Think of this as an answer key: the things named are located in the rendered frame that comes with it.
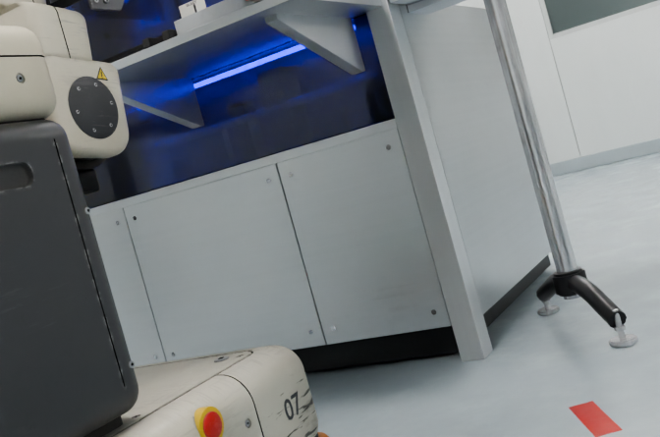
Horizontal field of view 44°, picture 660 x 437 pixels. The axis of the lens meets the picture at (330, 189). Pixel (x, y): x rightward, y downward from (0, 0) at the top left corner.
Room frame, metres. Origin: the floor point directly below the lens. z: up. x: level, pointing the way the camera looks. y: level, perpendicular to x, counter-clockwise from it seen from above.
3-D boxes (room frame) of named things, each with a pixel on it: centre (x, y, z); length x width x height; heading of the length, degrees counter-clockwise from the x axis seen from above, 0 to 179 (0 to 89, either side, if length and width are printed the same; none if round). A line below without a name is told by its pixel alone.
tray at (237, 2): (1.83, 0.03, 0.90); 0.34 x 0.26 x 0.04; 150
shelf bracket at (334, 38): (1.82, -0.06, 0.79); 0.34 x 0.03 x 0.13; 150
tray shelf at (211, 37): (1.95, 0.15, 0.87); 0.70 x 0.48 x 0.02; 60
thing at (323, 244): (2.86, 0.41, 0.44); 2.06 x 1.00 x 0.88; 60
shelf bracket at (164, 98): (2.07, 0.37, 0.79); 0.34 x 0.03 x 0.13; 150
